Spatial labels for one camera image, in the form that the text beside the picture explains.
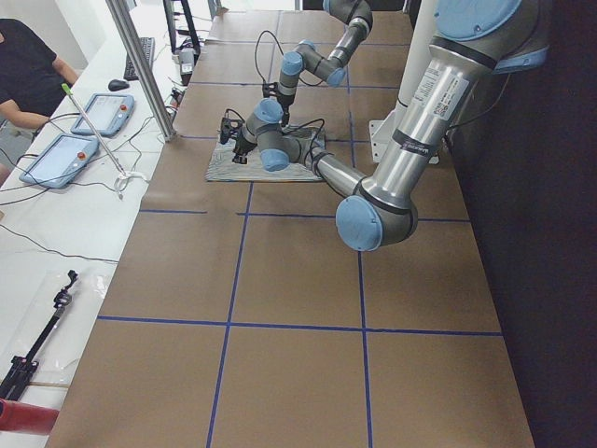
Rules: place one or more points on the red cylinder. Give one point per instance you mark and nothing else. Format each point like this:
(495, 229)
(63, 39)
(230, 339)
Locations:
(27, 418)

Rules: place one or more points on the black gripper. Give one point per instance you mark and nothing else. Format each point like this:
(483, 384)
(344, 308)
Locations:
(242, 147)
(285, 108)

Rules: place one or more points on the black computer mouse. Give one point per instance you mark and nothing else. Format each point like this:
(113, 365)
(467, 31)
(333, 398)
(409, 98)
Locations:
(118, 85)

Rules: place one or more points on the person in black shirt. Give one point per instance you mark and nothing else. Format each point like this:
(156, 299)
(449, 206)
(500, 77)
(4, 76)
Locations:
(32, 76)

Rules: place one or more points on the near blue teach pendant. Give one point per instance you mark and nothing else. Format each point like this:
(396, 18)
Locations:
(61, 161)

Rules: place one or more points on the aluminium frame post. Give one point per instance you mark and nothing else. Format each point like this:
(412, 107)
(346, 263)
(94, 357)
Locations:
(131, 41)

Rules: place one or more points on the far blue teach pendant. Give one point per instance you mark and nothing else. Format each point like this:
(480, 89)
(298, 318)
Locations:
(108, 112)

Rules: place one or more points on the navy white striped polo shirt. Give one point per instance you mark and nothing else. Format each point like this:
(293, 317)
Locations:
(269, 168)

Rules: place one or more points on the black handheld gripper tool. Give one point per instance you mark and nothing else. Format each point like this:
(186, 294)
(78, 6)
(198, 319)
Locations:
(23, 367)

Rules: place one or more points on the blue teach pendant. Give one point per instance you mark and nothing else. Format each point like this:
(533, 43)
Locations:
(108, 112)
(61, 161)

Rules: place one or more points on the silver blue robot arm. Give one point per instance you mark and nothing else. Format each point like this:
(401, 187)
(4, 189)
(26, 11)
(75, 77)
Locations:
(306, 57)
(472, 39)

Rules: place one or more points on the green tipped metal rod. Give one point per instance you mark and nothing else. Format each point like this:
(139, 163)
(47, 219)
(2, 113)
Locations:
(122, 174)

